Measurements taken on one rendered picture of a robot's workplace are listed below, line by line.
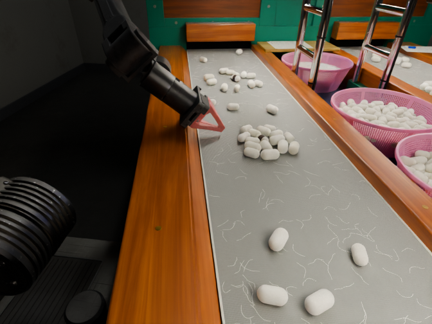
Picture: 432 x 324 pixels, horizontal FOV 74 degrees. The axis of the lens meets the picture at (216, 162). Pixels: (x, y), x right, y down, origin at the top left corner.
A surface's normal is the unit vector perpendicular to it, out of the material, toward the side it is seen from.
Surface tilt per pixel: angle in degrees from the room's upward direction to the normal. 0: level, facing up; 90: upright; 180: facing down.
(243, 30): 90
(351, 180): 0
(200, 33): 90
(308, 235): 0
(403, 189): 0
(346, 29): 90
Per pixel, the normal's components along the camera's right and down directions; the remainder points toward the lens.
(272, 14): 0.11, 0.56
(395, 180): 0.01, -0.82
